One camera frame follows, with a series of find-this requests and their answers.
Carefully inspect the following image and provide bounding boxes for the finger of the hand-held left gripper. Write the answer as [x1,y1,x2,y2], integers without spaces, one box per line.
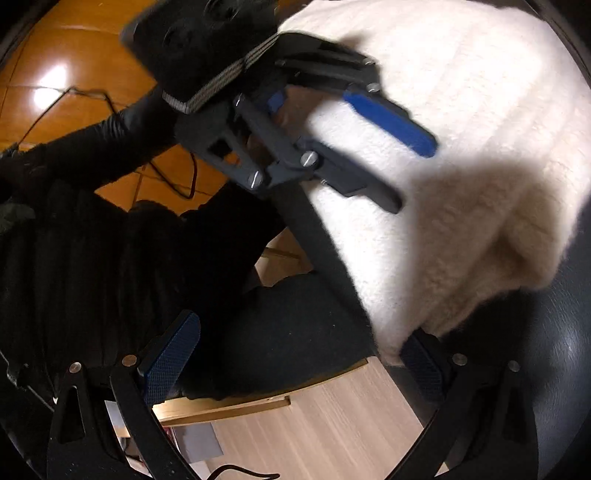
[274,32,439,158]
[176,95,402,214]

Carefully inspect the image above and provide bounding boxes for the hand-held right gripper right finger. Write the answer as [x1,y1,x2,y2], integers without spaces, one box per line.
[399,330,539,480]

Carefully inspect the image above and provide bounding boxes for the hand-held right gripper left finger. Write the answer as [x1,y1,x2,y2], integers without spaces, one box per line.
[46,310,201,480]

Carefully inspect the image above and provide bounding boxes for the white knit sweater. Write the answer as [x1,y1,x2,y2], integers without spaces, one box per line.
[277,0,591,365]

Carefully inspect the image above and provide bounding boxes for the person's left forearm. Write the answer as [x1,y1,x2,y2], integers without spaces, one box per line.
[0,95,185,195]

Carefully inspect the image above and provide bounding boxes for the person's left hand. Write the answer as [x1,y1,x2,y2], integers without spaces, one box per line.
[245,88,320,167]

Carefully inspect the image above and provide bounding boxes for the person's dark trousers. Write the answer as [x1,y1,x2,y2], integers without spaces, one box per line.
[180,272,384,402]

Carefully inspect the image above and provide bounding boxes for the person's black jacket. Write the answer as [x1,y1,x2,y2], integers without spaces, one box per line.
[0,175,287,407]

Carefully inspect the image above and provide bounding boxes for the orange wooden wardrobe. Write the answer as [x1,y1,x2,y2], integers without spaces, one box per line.
[0,0,241,222]

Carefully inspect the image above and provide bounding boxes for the black cable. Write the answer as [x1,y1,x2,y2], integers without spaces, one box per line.
[18,85,200,200]
[208,465,280,480]

